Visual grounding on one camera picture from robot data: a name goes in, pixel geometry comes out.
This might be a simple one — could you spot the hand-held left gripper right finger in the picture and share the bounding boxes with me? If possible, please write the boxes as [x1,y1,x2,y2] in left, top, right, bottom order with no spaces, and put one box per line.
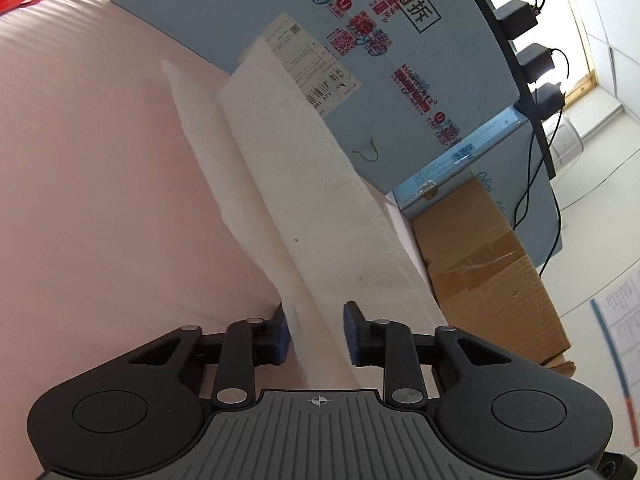
[343,301,516,408]

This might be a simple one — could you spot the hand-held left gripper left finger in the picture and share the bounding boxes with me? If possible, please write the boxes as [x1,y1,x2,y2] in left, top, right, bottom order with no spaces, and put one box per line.
[127,302,292,408]

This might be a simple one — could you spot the white fabric shopping bag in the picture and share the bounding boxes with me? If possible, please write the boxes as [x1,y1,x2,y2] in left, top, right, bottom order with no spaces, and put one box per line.
[160,40,450,391]

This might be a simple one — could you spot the large brown cardboard box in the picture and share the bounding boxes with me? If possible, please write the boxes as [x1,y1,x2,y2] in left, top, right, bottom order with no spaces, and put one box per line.
[411,178,576,378]

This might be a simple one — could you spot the plain blue carton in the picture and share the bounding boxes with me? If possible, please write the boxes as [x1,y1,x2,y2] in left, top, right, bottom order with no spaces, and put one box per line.
[392,107,566,268]

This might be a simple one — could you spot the pink table cloth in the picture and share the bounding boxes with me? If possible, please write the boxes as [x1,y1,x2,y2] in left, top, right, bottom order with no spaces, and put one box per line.
[0,0,441,411]

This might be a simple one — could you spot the black lamp unit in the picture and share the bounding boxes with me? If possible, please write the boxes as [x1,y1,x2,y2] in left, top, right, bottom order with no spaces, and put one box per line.
[492,0,540,40]
[515,44,555,83]
[514,82,566,122]

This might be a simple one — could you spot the black light rail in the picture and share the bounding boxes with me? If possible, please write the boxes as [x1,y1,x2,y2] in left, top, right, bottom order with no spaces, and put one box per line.
[467,0,557,181]

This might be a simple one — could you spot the blue bordered wall paper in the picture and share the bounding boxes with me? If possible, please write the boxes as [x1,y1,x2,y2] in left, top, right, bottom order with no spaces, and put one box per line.
[590,267,640,448]

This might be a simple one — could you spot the wooden door frame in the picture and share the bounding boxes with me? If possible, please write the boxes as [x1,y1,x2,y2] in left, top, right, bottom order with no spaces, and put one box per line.
[550,0,601,96]

